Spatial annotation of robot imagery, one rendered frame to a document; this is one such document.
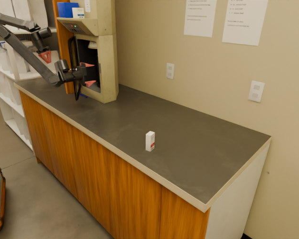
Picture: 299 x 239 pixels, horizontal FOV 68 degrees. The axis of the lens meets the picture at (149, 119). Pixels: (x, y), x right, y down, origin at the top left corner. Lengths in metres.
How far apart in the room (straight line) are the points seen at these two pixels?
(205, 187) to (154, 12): 1.27
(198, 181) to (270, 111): 0.66
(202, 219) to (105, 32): 1.23
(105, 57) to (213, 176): 1.05
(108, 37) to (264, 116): 1.09
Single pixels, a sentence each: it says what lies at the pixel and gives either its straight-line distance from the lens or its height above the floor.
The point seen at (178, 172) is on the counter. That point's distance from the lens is 0.99.
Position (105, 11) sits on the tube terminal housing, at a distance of 1.59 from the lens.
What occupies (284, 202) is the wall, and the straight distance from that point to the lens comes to 1.66.
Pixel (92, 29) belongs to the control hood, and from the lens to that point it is 1.53.
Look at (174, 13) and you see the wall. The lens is 1.65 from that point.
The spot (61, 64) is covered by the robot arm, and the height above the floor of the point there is 1.28.
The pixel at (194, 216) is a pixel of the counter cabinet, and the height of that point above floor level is 0.82.
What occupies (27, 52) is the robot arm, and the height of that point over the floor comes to 1.34.
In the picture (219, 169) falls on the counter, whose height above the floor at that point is 0.94.
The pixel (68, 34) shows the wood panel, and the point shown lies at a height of 1.39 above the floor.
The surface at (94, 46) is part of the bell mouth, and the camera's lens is 1.67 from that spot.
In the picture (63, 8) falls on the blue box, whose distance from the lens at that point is 1.68.
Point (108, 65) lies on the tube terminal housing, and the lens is 1.62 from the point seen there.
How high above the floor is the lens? 1.56
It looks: 26 degrees down
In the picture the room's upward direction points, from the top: 1 degrees clockwise
